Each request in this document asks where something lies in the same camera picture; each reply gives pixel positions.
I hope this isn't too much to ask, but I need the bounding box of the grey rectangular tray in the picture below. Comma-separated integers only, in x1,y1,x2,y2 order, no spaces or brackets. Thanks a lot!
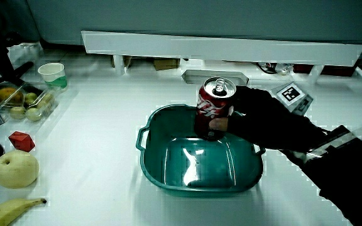
181,69,250,86

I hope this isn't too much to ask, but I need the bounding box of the brown cardboard box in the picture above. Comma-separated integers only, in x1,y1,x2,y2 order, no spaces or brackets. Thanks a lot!
152,58,181,72

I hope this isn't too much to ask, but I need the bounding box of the pale yellow pear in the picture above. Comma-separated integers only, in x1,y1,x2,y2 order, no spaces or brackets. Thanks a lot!
0,149,40,190

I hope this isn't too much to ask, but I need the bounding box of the green plastic plate basin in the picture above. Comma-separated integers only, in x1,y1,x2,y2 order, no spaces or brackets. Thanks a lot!
135,104,266,198

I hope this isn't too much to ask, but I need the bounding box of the person's right hand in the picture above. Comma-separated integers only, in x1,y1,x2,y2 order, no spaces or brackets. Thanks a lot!
209,81,329,151

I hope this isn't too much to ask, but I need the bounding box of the red cola can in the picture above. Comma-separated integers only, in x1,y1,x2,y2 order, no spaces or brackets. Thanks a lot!
194,76,238,142

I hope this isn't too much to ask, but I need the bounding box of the white and green paper cup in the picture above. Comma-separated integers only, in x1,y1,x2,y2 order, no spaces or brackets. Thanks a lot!
37,62,69,90

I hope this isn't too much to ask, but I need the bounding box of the orange fruit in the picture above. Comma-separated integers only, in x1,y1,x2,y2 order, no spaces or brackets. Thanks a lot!
0,87,25,107

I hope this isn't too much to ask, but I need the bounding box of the yellow banana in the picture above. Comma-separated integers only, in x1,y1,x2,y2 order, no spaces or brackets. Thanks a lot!
0,197,48,226

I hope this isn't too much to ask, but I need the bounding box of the small green fruit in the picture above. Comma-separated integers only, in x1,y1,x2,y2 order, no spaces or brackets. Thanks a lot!
24,92,38,105
9,106,27,121
25,107,43,122
36,93,55,110

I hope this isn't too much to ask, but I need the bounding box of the black cable bundle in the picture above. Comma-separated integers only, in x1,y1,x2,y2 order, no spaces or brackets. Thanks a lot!
256,62,294,76

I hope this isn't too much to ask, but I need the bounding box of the white raised shelf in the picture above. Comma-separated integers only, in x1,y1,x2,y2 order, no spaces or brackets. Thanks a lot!
80,30,362,76

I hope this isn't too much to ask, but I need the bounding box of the red angular block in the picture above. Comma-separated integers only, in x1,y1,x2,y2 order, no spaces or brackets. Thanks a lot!
8,131,36,153

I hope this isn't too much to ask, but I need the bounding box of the clear plastic fruit container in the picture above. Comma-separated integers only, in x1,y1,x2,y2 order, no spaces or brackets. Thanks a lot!
0,82,59,122

